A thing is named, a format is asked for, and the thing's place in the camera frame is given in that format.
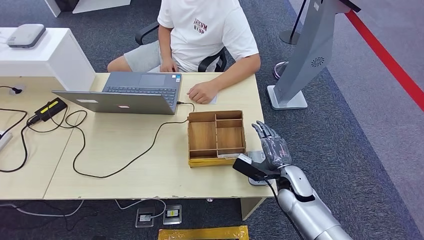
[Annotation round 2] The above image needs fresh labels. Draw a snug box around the black stanchion post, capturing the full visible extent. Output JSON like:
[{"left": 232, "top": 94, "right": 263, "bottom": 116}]
[{"left": 279, "top": 0, "right": 309, "bottom": 46}]

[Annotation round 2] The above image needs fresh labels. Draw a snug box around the white card stack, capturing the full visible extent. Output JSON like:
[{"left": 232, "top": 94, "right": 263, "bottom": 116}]
[{"left": 217, "top": 152, "right": 244, "bottom": 160}]

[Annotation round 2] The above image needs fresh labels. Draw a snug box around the white cabinet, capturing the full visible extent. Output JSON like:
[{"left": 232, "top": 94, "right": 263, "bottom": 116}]
[{"left": 0, "top": 27, "right": 96, "bottom": 92}]

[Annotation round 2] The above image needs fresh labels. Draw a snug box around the white power strip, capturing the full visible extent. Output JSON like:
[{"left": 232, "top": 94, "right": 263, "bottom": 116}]
[{"left": 0, "top": 131, "right": 13, "bottom": 152}]

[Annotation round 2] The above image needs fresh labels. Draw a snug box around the white furniture panel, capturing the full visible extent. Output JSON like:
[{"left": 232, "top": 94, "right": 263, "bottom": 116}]
[{"left": 44, "top": 0, "right": 132, "bottom": 18}]

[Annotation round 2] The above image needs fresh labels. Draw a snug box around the grey card reader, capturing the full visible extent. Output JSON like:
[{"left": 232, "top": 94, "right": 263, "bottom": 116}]
[{"left": 246, "top": 150, "right": 276, "bottom": 187}]

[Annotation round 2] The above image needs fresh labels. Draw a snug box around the grey laptop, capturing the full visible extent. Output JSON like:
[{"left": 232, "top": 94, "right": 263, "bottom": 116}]
[{"left": 51, "top": 71, "right": 183, "bottom": 116}]

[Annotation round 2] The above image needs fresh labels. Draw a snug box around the black laptop charger cable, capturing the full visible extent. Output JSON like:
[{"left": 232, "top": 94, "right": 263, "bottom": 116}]
[{"left": 26, "top": 101, "right": 196, "bottom": 179}]

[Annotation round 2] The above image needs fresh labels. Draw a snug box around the person's right hand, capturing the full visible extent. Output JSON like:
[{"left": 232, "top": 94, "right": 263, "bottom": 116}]
[{"left": 159, "top": 57, "right": 180, "bottom": 73}]

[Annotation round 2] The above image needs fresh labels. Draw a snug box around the grey flat device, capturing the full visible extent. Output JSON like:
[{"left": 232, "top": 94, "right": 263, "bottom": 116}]
[{"left": 6, "top": 23, "right": 47, "bottom": 50}]

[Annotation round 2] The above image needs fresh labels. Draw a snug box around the black power adapter yellow label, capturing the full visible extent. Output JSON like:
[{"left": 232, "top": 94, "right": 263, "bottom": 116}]
[{"left": 34, "top": 97, "right": 68, "bottom": 122}]

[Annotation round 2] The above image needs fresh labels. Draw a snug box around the black office chair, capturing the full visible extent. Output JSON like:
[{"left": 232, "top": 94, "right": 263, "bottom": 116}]
[{"left": 134, "top": 21, "right": 228, "bottom": 73}]

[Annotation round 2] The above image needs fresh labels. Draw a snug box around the chrome stanchion base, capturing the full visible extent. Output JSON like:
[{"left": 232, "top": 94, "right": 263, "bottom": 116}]
[{"left": 273, "top": 61, "right": 290, "bottom": 80}]

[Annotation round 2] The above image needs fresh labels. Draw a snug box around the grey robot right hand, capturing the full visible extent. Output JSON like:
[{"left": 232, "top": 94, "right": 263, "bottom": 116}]
[{"left": 251, "top": 120, "right": 293, "bottom": 170}]

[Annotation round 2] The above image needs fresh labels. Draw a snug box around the person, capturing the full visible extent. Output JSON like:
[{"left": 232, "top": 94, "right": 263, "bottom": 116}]
[{"left": 106, "top": 0, "right": 262, "bottom": 105}]

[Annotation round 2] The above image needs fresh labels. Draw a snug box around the grey kiosk stand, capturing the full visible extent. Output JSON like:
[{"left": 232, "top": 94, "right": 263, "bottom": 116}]
[{"left": 266, "top": 0, "right": 362, "bottom": 111}]

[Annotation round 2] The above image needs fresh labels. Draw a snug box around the white cable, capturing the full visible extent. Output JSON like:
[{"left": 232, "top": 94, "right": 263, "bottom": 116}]
[
  {"left": 0, "top": 198, "right": 85, "bottom": 218},
  {"left": 115, "top": 198, "right": 167, "bottom": 220}
]

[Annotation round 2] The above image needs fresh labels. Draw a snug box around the black mains cable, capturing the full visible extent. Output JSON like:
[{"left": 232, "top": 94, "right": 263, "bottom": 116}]
[{"left": 0, "top": 114, "right": 42, "bottom": 173}]

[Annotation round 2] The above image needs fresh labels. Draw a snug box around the metal floor socket plate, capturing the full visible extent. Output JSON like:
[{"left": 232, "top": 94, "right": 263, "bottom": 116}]
[
  {"left": 162, "top": 204, "right": 183, "bottom": 226},
  {"left": 135, "top": 206, "right": 156, "bottom": 228}
]

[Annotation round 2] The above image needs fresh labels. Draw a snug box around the black plug with cable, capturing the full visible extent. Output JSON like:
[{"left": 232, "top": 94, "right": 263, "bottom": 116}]
[{"left": 0, "top": 85, "right": 24, "bottom": 95}]

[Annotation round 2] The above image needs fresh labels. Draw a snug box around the person's left hand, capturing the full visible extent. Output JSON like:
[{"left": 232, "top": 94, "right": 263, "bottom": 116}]
[{"left": 187, "top": 81, "right": 220, "bottom": 105}]

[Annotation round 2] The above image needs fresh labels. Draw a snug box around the thin black cable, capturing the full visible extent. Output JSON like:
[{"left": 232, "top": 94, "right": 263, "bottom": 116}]
[{"left": 0, "top": 107, "right": 29, "bottom": 134}]

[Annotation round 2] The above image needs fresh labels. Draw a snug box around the wooden organizer box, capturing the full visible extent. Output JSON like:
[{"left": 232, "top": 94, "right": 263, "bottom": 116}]
[{"left": 187, "top": 110, "right": 247, "bottom": 169}]

